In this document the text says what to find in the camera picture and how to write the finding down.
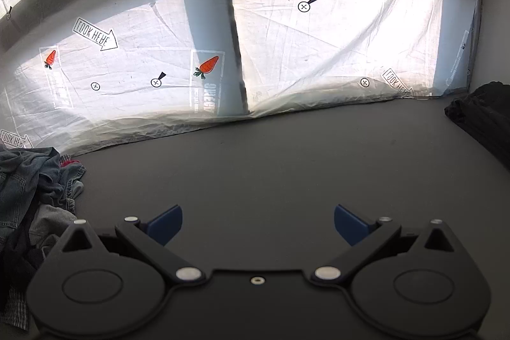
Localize blue denim jeans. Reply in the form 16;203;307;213
1;148;86;243

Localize grey cloth garment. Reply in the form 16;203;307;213
28;205;77;258

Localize red knitted garment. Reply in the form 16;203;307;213
60;160;80;168

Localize checkered dark shirt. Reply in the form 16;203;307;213
0;286;29;332

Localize folded black trousers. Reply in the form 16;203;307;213
444;81;510;168

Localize white printed carrot curtain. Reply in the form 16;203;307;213
1;0;480;155

